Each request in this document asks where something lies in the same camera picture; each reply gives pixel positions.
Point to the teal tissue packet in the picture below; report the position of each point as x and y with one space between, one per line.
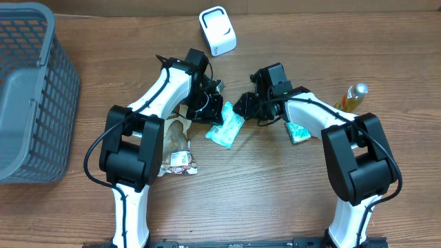
226 133

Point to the yellow dish soap bottle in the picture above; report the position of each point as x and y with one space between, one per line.
354 96

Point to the small teal carton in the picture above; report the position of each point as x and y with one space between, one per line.
297 133

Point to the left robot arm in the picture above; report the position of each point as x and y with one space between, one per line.
132 143

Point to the grey plastic shopping basket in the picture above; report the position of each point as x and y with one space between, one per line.
40 90

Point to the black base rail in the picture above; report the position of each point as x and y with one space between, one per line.
234 244

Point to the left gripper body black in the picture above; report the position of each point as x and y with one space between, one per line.
203 107

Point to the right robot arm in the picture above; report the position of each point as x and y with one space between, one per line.
360 165

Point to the brown white snack bag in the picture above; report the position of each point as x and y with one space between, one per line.
177 156

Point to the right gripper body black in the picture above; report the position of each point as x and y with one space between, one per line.
269 115

